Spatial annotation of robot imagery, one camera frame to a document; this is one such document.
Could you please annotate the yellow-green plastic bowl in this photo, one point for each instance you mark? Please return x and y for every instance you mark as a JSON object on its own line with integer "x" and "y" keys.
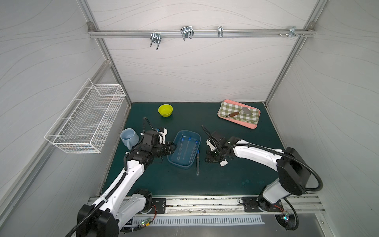
{"x": 165, "y": 110}

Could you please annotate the metal U-bolt hook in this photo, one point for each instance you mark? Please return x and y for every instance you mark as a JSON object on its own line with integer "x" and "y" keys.
{"x": 155, "y": 39}

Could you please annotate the metal clamp hook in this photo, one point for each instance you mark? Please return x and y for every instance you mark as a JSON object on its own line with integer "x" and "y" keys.
{"x": 187, "y": 32}

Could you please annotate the light blue ribbed mug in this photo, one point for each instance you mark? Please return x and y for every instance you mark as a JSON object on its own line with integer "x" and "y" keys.
{"x": 129, "y": 138}

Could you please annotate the green checkered cloth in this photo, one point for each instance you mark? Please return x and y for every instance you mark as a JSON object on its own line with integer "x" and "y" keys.
{"x": 239, "y": 113}

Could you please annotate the white wire basket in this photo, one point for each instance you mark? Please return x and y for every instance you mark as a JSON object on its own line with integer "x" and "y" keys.
{"x": 85, "y": 124}

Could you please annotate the pink tray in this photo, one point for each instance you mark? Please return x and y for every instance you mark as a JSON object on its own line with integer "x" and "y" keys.
{"x": 239, "y": 114}

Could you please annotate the blue translucent plastic container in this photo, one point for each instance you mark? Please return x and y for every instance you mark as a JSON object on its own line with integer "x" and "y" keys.
{"x": 184, "y": 164}

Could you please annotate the spatula with wooden handle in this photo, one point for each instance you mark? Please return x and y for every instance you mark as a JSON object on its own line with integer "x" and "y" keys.
{"x": 244, "y": 110}

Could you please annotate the small metal ring hook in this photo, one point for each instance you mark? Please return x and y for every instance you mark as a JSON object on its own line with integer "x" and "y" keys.
{"x": 220, "y": 32}

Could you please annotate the white slotted cable duct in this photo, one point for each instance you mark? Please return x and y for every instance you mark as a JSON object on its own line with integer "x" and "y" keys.
{"x": 227, "y": 220}

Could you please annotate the test tube with blue cap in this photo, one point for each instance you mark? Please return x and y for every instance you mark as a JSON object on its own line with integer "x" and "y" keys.
{"x": 194, "y": 151}

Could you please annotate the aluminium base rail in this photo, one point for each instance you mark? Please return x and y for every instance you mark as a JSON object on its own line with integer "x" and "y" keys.
{"x": 235, "y": 204}

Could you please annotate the clear test tube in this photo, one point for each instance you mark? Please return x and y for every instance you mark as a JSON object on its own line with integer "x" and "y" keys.
{"x": 197, "y": 162}
{"x": 180, "y": 148}

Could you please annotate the metal bracket hook right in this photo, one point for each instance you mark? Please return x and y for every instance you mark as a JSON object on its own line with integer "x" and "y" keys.
{"x": 292, "y": 33}

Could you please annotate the aluminium top rail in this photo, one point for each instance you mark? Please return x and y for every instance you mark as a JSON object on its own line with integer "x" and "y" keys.
{"x": 170, "y": 34}

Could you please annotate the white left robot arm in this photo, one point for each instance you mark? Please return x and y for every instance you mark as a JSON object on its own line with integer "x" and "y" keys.
{"x": 107, "y": 216}

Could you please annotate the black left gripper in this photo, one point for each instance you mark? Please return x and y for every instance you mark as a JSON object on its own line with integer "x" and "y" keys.
{"x": 168, "y": 148}

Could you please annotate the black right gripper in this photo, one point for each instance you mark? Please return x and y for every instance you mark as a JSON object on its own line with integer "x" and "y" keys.
{"x": 213, "y": 151}

